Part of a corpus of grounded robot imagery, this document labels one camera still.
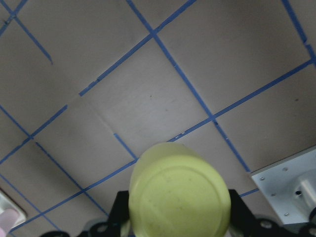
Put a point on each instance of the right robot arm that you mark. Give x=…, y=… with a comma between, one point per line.
x=264, y=227

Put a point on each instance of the yellow plastic cup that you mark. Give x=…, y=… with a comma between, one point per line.
x=174, y=192

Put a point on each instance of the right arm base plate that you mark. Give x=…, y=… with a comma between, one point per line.
x=289, y=186

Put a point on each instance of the white compartment tray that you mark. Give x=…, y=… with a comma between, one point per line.
x=11, y=214

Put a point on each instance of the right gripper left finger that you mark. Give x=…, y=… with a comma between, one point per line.
x=119, y=220

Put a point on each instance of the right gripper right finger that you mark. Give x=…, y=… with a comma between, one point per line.
x=242, y=220

